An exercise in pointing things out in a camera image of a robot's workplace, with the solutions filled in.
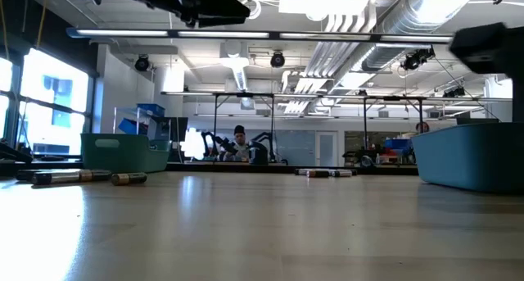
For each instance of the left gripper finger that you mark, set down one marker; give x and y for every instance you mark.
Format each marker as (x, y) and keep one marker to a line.
(213, 10)

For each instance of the blue plastic bin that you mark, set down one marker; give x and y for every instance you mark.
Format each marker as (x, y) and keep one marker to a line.
(471, 158)

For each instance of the green plastic bin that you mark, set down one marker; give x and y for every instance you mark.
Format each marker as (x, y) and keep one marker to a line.
(123, 156)

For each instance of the silver and black AA battery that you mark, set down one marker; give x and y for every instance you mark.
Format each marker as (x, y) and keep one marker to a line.
(61, 178)
(341, 173)
(301, 171)

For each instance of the background black robot arm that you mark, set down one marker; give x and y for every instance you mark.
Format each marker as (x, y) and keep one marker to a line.
(204, 143)
(268, 137)

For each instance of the long linear ceiling light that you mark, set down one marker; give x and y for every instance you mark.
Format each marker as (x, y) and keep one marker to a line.
(221, 34)

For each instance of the black upright panel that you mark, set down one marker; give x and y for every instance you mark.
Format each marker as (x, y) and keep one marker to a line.
(519, 96)

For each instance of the black monitor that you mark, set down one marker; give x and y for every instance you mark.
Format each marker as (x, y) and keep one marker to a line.
(475, 120)
(180, 129)

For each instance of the person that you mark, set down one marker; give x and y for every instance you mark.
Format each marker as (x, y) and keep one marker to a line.
(239, 146)
(423, 128)

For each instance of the white ceiling light panel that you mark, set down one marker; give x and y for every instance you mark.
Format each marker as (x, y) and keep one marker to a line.
(323, 4)

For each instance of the blue storage bin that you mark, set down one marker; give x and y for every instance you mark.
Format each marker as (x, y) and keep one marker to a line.
(399, 143)
(127, 126)
(151, 110)

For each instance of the large bright window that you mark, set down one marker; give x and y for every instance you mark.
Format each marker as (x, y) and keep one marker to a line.
(53, 88)

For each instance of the black cylindrical device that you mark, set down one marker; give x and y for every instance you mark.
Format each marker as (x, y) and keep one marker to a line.
(258, 155)

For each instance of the small grey rounded object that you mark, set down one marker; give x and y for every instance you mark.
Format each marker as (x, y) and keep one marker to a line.
(367, 161)

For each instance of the pale grey door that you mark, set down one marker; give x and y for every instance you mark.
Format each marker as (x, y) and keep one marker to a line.
(326, 150)

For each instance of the small AA battery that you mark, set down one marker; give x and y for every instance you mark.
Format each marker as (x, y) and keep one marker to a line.
(28, 173)

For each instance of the black ceiling camera cluster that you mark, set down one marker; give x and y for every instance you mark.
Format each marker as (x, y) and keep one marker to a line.
(417, 59)
(454, 92)

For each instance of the white hanging duct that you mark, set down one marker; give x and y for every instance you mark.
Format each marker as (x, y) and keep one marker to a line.
(239, 74)

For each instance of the silver ventilation duct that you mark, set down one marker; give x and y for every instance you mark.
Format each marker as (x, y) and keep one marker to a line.
(409, 14)

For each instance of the black metal rig frame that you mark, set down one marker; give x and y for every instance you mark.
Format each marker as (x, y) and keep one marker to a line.
(245, 95)

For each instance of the black aluminium table frame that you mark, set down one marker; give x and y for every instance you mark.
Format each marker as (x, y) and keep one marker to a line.
(245, 168)

